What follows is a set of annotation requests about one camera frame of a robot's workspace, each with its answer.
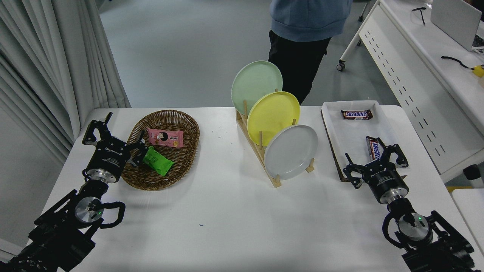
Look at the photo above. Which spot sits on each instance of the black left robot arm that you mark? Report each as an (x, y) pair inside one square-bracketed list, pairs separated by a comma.
[(60, 234)]

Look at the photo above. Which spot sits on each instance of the pale green round plate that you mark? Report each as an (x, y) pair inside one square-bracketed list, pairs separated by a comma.
[(253, 85)]

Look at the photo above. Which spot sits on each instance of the wooden plate rack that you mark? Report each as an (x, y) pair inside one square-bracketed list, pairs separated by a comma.
[(276, 182)]

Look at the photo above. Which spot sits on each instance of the green snack packet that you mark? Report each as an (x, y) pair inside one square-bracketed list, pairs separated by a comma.
[(159, 162)]

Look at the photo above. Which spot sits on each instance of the white side table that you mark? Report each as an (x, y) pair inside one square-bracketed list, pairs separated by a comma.
[(470, 211)]

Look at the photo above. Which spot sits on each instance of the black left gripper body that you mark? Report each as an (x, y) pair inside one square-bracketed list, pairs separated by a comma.
[(109, 156)]

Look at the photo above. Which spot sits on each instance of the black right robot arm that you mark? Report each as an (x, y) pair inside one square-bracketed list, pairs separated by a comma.
[(416, 230)]

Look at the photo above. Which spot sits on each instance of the white tray with cork base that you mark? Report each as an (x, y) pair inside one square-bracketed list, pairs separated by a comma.
[(348, 136)]

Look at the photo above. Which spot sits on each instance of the small yellow object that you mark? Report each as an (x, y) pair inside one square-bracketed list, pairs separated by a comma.
[(478, 71)]

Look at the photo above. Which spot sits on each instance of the brown wicker basket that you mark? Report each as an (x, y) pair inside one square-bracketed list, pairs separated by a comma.
[(162, 181)]

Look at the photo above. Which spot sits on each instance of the silver laptop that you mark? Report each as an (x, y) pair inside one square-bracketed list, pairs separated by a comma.
[(453, 19)]

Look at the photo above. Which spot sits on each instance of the white desk with slotted panel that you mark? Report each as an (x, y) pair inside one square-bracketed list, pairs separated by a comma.
[(408, 75)]

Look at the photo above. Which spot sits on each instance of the pale grey curtain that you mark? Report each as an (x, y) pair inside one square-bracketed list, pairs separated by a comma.
[(45, 56)]

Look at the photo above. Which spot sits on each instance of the pink snack packet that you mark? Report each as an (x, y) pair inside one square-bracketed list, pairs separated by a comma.
[(166, 138)]

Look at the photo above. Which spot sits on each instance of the brown Snickers bar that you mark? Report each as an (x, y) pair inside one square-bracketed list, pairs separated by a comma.
[(357, 114), (373, 149)]

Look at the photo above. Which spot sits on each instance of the yellow round plate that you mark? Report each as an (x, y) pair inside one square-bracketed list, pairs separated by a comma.
[(272, 113)]

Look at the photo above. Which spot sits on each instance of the black cylinder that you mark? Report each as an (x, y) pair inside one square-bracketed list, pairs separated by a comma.
[(472, 173)]

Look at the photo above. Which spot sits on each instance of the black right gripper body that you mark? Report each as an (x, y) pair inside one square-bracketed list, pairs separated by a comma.
[(387, 182)]

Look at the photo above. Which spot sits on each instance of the grey round plate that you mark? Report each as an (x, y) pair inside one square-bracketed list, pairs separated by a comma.
[(291, 153)]

